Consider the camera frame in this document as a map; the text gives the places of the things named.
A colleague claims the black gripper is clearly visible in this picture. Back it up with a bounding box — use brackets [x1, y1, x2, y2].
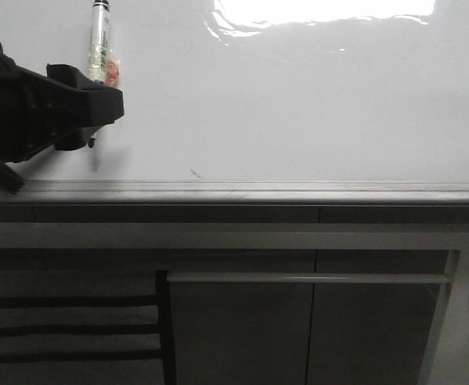
[0, 43, 123, 163]

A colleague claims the white whiteboard marker with tape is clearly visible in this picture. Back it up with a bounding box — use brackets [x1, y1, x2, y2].
[86, 0, 122, 150]

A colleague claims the white whiteboard with aluminium frame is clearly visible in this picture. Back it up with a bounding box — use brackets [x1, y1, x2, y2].
[0, 1, 469, 205]

